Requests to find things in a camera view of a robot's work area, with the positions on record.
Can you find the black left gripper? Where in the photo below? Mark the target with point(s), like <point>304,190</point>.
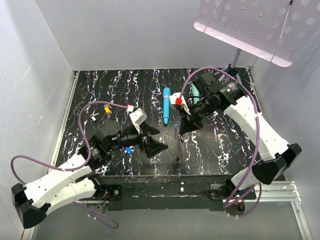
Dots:
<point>151,147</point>

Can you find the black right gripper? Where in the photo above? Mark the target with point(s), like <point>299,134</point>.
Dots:
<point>186,125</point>

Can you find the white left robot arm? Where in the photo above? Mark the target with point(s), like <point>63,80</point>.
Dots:
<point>75,180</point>

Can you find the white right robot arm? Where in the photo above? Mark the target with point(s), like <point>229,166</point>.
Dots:
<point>232,98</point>

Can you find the key with blue tag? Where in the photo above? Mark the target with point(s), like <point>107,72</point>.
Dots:
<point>128,150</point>

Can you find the blue toy microphone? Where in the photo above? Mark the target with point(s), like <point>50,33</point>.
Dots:
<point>166,105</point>

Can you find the lilac music stand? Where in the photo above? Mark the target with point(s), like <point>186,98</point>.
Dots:
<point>284,35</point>

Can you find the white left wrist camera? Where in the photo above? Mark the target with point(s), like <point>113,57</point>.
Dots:
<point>137,118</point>

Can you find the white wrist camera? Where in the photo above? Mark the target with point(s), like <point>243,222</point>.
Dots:
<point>137,118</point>
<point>175,101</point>

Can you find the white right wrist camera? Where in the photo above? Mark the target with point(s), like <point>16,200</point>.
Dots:
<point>175,101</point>

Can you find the aluminium rail frame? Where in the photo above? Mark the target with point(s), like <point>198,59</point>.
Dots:
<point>270,220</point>

